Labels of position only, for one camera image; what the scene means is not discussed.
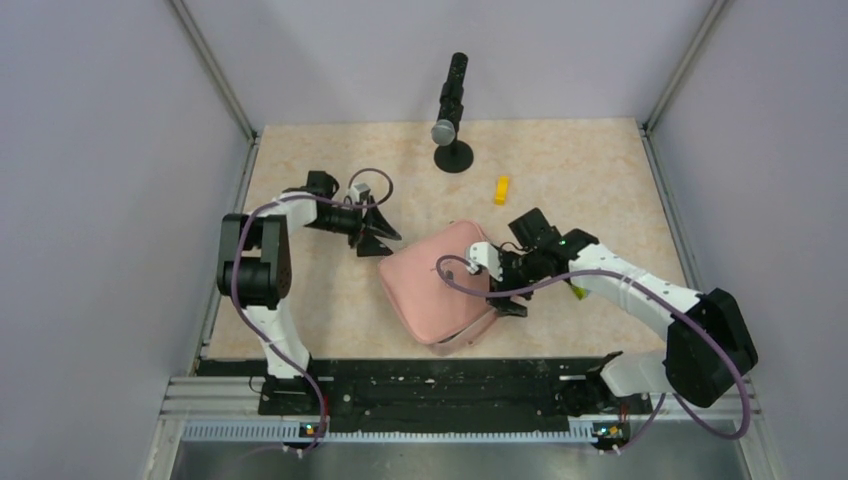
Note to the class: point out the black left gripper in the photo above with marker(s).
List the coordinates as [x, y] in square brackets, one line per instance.
[380, 226]

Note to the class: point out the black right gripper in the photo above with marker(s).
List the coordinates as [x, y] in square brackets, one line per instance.
[508, 306]

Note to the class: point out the pink medicine kit case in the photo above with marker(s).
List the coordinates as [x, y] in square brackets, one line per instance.
[441, 318]

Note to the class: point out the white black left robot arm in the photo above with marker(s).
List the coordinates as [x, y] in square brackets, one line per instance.
[254, 267]

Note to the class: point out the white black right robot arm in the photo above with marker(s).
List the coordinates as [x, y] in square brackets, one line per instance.
[707, 343]

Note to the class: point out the colourful toy block stack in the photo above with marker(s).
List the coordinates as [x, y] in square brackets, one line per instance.
[579, 292]

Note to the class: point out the yellow plastic block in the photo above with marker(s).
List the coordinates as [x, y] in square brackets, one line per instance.
[501, 190]

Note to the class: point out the black microphone on stand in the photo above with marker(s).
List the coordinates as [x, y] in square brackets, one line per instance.
[452, 155]

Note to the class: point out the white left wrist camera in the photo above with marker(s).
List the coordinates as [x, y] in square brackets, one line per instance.
[358, 193]

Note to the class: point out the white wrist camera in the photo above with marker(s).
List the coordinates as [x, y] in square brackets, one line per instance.
[358, 193]
[484, 256]

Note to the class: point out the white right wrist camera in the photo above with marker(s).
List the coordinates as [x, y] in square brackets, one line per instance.
[484, 256]

